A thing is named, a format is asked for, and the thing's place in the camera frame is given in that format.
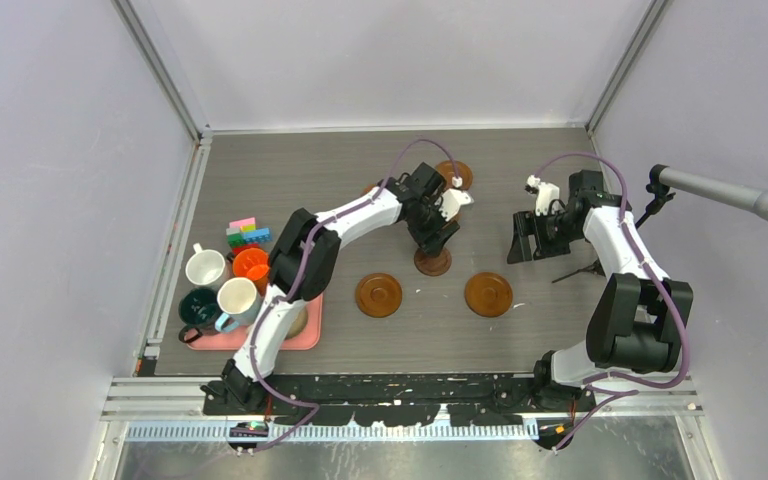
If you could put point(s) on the orange cup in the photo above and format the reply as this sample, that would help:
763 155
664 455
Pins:
252 264

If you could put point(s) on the beige mug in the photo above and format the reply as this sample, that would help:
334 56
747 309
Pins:
298 325

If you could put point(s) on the dark walnut coaster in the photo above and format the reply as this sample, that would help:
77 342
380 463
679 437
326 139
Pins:
432 265

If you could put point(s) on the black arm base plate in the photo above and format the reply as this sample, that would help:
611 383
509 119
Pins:
472 399

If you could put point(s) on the grey microphone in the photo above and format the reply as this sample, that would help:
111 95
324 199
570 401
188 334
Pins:
749 199

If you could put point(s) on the white mug blue handle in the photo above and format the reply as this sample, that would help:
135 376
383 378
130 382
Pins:
240 302

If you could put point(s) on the aluminium frame rail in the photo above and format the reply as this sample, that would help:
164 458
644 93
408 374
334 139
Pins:
171 409

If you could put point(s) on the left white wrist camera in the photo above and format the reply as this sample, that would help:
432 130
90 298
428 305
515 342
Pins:
451 201

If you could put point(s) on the black microphone tripod stand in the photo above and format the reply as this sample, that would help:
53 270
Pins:
611 228

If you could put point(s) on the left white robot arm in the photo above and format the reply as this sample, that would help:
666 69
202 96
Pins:
302 262

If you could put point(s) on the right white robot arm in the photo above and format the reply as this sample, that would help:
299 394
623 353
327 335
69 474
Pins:
639 323

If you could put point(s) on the dark green mug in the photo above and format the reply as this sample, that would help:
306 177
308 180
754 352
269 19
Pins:
199 311

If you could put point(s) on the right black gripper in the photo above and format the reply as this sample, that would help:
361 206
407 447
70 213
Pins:
525 224

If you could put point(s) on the colourful toy brick stack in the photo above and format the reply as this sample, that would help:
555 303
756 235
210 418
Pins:
245 234

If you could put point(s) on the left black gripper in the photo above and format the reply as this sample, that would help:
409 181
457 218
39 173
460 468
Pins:
433 240

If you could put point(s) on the pink plastic tray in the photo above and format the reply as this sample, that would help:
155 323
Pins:
306 340

